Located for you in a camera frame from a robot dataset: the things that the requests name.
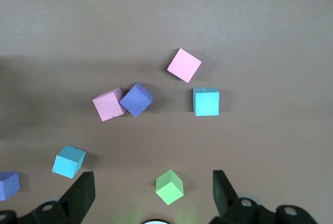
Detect purple foam cube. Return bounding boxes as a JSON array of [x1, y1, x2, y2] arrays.
[[119, 82, 154, 118], [0, 171, 21, 201]]

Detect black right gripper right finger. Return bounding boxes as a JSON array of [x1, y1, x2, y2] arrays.
[[210, 169, 317, 224]]

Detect green foam cube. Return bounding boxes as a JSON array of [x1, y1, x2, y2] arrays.
[[155, 169, 184, 205]]

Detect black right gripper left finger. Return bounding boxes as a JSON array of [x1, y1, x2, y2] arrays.
[[0, 171, 96, 224]]

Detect dented pink foam cube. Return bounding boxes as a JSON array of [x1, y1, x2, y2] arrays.
[[92, 87, 126, 122]]

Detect light blue foam cube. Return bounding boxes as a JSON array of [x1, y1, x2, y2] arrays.
[[192, 87, 220, 117], [52, 144, 87, 179]]

